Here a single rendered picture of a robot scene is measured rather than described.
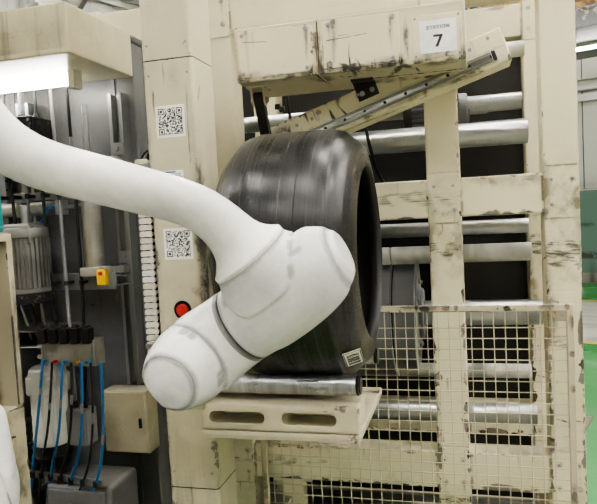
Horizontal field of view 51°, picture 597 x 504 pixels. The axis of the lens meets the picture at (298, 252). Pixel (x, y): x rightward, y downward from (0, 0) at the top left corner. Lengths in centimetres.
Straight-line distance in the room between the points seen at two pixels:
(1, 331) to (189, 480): 57
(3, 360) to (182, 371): 80
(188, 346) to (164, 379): 5
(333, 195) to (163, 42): 59
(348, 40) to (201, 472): 115
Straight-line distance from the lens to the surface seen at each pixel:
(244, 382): 144
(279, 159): 133
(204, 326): 77
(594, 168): 1058
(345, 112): 183
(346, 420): 138
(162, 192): 74
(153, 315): 160
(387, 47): 170
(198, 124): 153
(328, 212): 123
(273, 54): 176
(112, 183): 75
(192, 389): 75
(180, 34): 158
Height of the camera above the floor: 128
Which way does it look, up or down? 3 degrees down
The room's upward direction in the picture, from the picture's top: 3 degrees counter-clockwise
